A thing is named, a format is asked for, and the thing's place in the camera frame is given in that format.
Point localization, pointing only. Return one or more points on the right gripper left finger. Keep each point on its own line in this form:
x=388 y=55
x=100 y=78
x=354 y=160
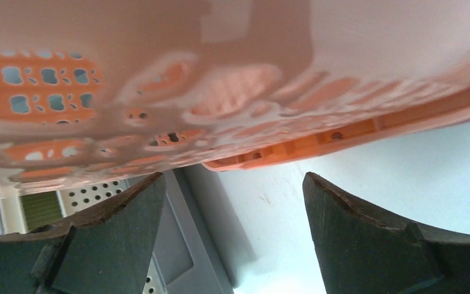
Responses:
x=106 y=248

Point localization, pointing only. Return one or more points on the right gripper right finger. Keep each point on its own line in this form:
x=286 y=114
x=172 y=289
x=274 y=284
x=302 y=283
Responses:
x=364 y=248

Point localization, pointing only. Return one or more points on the pink perforated plastic basket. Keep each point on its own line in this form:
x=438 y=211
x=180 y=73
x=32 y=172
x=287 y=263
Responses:
x=95 y=91

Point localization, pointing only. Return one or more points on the cream perforated plastic basket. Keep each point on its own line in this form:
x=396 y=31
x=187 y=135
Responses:
x=71 y=201

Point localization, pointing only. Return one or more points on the green perforated waste bin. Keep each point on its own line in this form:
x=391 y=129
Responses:
x=40 y=209

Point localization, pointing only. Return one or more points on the grey plastic storage bin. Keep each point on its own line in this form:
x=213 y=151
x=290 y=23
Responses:
x=190 y=256

